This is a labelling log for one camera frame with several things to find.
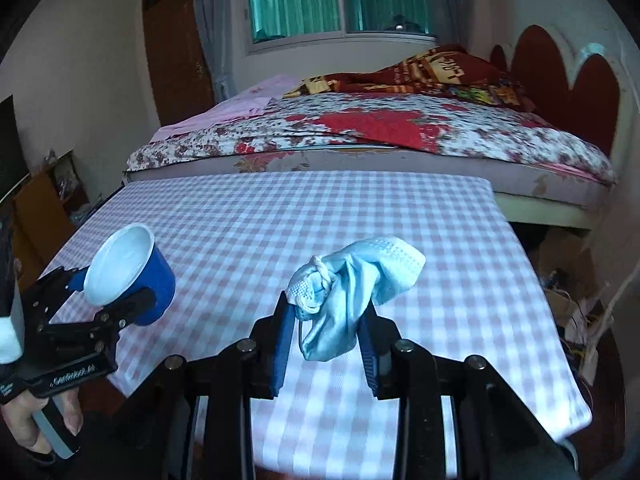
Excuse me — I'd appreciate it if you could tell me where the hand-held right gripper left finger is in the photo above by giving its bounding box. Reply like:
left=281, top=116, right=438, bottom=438
left=117, top=292, right=301, bottom=480

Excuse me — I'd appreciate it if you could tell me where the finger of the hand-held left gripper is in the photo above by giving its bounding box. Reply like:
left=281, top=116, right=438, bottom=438
left=36, top=287, right=157, bottom=347
left=20, top=266, right=93, bottom=332

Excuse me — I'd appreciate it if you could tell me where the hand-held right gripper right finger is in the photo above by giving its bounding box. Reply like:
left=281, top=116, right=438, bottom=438
left=357, top=305, right=576, bottom=480

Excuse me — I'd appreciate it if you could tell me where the blue cup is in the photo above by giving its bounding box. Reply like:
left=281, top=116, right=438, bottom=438
left=82, top=222, right=177, bottom=327

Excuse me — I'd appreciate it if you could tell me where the light blue face mask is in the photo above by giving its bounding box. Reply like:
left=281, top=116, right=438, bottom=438
left=286, top=235, right=427, bottom=362

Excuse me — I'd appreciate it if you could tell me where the person's left hand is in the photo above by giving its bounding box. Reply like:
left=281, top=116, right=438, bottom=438
left=0, top=385, right=84, bottom=453

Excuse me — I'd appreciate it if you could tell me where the wooden television stand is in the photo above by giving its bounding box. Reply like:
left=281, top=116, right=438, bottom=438
left=12, top=155, right=92, bottom=272

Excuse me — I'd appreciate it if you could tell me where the black television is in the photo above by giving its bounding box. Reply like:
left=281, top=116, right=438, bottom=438
left=0, top=94, right=31, bottom=202

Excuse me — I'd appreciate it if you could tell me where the floral quilt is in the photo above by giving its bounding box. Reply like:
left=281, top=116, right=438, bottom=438
left=125, top=92, right=617, bottom=186

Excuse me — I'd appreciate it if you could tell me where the pink sheet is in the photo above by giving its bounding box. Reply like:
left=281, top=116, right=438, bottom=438
left=150, top=74, right=301, bottom=143

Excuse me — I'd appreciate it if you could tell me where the bed with red headboard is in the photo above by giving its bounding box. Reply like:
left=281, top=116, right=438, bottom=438
left=122, top=25, right=628, bottom=233

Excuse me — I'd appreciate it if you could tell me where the brown door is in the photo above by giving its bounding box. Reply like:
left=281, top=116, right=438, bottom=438
left=142, top=0, right=216, bottom=126

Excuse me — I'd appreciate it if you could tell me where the red printed blanket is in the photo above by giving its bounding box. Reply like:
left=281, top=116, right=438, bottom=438
left=282, top=45, right=536, bottom=111

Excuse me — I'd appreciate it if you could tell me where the grey curtain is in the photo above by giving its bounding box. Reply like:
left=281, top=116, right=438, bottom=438
left=425, top=0, right=476, bottom=51
left=190, top=0, right=250, bottom=105

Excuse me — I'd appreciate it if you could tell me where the green tinted window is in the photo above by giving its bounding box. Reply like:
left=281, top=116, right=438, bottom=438
left=240, top=0, right=436, bottom=56

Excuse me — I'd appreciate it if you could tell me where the yellow cable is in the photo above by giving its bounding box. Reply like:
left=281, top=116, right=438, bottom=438
left=565, top=305, right=601, bottom=361

